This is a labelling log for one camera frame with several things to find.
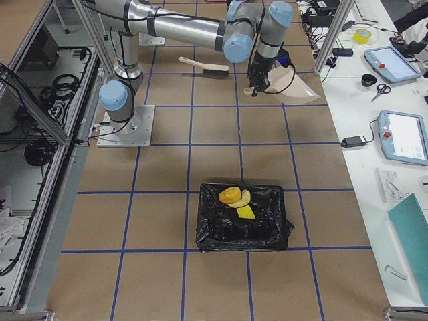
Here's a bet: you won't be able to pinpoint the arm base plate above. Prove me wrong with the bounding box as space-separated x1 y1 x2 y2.
96 105 155 148
139 33 165 47

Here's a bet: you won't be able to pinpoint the aluminium frame post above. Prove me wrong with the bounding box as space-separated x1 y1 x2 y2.
314 0 354 76

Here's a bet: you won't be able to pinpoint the far teach pendant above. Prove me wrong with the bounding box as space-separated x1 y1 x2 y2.
364 46 422 83

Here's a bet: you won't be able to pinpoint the small black bowl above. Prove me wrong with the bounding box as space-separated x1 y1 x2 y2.
360 74 377 88

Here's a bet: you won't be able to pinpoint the black power adapter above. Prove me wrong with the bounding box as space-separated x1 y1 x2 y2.
340 136 368 148

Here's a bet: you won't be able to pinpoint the near teach pendant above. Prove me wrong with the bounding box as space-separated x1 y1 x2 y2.
377 110 427 166

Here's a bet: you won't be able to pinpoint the beige dustpan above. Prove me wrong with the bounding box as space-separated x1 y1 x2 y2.
242 66 320 105

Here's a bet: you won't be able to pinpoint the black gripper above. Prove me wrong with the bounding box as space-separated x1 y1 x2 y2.
248 53 275 97

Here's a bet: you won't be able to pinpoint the teal folder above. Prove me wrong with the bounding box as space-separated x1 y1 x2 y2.
388 193 427 305

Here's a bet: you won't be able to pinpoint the clear plastic bag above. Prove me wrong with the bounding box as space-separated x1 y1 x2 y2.
375 168 410 203

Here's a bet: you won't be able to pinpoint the yellow sponge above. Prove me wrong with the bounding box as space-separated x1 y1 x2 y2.
236 205 256 220

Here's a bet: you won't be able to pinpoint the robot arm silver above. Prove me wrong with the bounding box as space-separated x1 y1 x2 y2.
81 1 294 134

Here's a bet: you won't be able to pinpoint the teach pendant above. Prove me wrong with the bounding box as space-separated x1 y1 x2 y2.
377 110 427 166
364 46 422 83

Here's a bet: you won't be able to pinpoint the bin with black bag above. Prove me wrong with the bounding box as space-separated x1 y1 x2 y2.
195 183 294 251

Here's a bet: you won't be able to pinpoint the croissant bread piece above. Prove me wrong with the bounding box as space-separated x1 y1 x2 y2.
228 189 251 208

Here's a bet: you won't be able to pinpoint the allen key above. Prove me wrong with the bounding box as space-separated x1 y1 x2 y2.
384 265 408 281

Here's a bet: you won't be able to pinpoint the beige hand brush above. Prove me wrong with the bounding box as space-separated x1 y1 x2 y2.
179 56 229 72

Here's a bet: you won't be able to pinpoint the yellow tape roll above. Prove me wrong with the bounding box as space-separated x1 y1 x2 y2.
352 28 372 45

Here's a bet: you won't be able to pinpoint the black scissors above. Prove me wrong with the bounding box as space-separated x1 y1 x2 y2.
371 83 391 102

